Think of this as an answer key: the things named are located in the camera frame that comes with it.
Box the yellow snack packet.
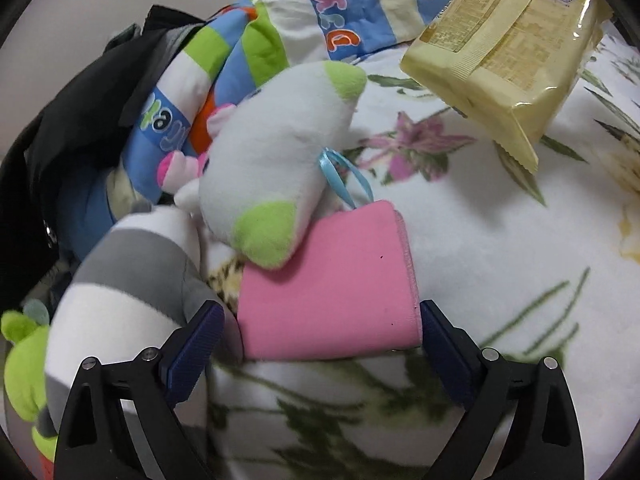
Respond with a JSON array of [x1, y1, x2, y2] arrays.
[[400, 0, 612, 172]]

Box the pink wallet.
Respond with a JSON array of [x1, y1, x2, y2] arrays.
[[238, 200, 422, 361]]

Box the lime green plush toy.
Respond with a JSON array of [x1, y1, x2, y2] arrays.
[[1, 310, 58, 464]]

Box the floral white blanket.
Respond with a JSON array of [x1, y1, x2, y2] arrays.
[[208, 26, 639, 479]]

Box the grey white striped plush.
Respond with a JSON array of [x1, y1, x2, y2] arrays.
[[44, 206, 217, 428]]

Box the colourful striped quilt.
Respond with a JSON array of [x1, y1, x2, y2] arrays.
[[108, 0, 449, 223]]

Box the black clothing pile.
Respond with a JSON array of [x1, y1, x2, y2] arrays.
[[1, 6, 204, 310]]

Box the white plush with green ears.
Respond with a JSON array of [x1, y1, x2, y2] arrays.
[[175, 60, 368, 270]]

